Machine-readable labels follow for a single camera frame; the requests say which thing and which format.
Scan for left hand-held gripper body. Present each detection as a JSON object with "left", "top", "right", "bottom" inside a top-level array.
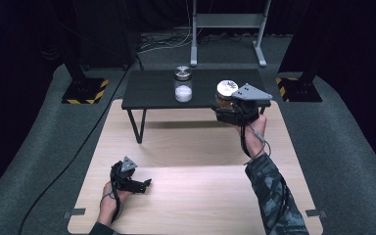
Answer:
[{"left": 110, "top": 156, "right": 138, "bottom": 192}]

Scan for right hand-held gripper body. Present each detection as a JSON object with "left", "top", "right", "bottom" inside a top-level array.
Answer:
[{"left": 230, "top": 82, "right": 274, "bottom": 127}]

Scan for brown powder spice jar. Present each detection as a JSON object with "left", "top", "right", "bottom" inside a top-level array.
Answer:
[{"left": 214, "top": 79, "right": 240, "bottom": 111}]

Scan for small black table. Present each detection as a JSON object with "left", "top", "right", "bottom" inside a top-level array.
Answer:
[{"left": 120, "top": 68, "right": 272, "bottom": 145}]

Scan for person's left hand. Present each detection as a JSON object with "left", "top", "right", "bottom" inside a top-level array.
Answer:
[{"left": 96, "top": 181, "right": 133, "bottom": 227}]

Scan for person's right hand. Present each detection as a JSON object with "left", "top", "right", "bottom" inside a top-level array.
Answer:
[{"left": 236, "top": 114, "right": 268, "bottom": 160}]

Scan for white powder spice jar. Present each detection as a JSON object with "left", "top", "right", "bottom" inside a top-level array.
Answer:
[{"left": 173, "top": 66, "right": 194, "bottom": 104}]

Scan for black stand base yellow stripes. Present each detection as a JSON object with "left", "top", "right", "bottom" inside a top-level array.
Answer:
[
  {"left": 61, "top": 48, "right": 110, "bottom": 106},
  {"left": 275, "top": 48, "right": 328, "bottom": 104}
]

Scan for grey tape strip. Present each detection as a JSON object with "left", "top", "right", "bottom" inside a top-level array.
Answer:
[
  {"left": 63, "top": 208, "right": 87, "bottom": 219},
  {"left": 305, "top": 209, "right": 328, "bottom": 219}
]

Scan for grey metal stand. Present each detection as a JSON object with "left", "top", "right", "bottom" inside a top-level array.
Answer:
[{"left": 189, "top": 0, "right": 273, "bottom": 69}]

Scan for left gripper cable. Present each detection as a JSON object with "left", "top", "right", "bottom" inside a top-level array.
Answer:
[{"left": 99, "top": 182, "right": 124, "bottom": 225}]

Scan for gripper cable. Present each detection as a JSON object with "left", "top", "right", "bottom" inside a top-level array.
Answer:
[
  {"left": 239, "top": 120, "right": 272, "bottom": 166},
  {"left": 99, "top": 182, "right": 124, "bottom": 225}
]

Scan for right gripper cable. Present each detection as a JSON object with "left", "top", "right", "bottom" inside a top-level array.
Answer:
[{"left": 239, "top": 120, "right": 272, "bottom": 166}]

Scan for long black floor cable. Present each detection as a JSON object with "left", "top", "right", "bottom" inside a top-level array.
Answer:
[{"left": 17, "top": 70, "right": 129, "bottom": 235}]

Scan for tangle of floor cables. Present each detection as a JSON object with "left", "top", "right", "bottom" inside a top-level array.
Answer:
[{"left": 136, "top": 28, "right": 212, "bottom": 55}]

